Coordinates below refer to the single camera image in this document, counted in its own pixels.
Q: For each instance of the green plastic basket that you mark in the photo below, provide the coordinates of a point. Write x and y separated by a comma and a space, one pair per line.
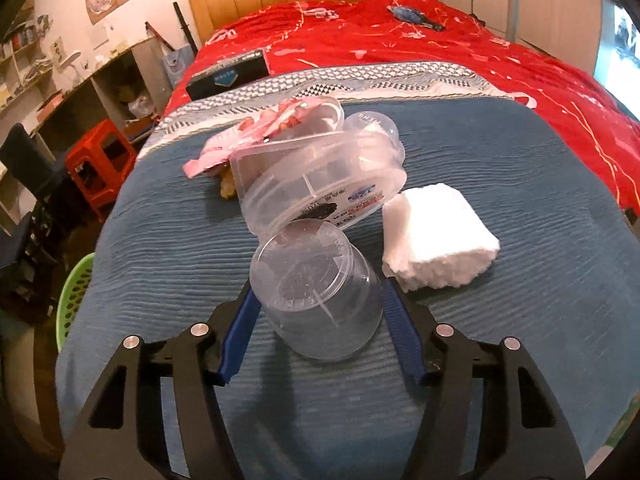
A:
75, 295

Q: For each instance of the red plastic stool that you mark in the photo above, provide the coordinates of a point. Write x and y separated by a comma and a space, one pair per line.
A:
97, 157

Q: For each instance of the white wardrobe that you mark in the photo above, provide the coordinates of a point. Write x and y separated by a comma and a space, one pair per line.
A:
530, 5

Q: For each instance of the brown stick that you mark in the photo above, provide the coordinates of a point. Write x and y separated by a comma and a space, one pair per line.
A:
159, 35

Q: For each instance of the grey-blue paper bag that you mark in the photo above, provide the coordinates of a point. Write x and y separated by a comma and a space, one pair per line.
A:
177, 66

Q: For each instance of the dark fabric chair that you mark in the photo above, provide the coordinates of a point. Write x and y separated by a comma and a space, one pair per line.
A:
30, 170

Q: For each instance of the bed with red sheet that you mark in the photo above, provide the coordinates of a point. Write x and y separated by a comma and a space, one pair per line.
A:
450, 40

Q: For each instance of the yellow-brown food scrap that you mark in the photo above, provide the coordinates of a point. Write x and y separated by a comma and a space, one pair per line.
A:
227, 185

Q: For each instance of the blue toy fish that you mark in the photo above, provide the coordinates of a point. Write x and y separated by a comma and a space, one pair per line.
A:
412, 15

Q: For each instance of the white desk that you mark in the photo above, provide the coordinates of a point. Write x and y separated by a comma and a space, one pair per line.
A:
107, 67

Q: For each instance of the black cardboard box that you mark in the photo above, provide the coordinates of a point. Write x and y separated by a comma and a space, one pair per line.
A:
227, 76

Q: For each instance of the wall bookshelf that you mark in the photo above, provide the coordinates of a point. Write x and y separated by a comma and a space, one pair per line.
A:
25, 55

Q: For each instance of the small clear plastic cup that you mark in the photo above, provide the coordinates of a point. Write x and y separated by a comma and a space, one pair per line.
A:
375, 132

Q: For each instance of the clear plastic container with lid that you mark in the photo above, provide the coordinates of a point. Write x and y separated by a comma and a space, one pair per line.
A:
310, 180

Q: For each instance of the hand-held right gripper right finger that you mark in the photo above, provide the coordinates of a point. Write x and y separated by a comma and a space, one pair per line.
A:
402, 332

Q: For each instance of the white desk lamp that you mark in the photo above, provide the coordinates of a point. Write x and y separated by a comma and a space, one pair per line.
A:
67, 62

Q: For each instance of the black stick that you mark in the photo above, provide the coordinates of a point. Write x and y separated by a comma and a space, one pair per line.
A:
186, 27

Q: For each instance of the pink snack wrapper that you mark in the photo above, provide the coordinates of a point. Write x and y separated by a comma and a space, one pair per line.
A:
225, 145

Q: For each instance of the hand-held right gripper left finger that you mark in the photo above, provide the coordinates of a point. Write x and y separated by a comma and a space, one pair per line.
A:
239, 327

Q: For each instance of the blue ribbed blanket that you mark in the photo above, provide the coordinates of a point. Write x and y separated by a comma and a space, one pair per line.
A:
525, 285

